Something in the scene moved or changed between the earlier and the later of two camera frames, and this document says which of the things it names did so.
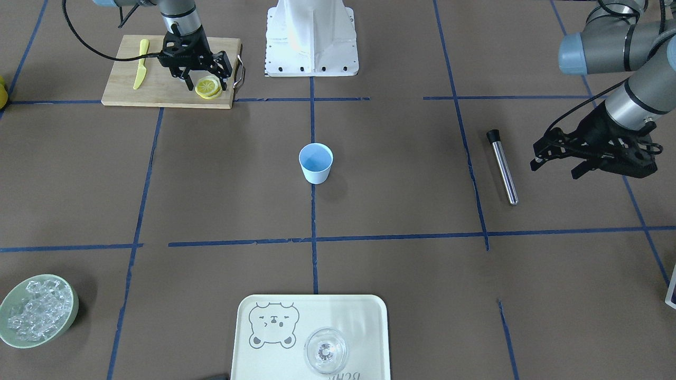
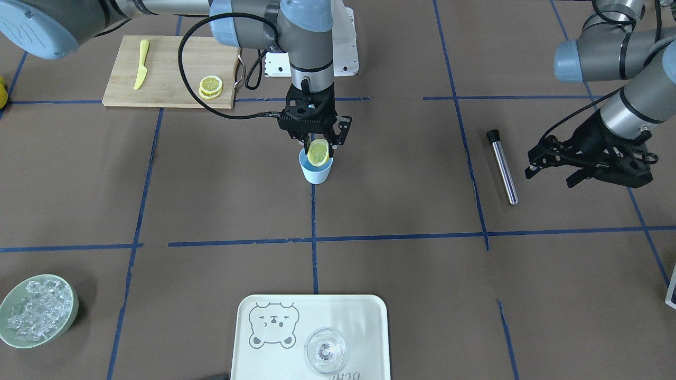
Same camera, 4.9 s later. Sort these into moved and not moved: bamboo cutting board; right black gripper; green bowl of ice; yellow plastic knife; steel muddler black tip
Moved: right black gripper
Not moved: yellow plastic knife; bamboo cutting board; steel muddler black tip; green bowl of ice
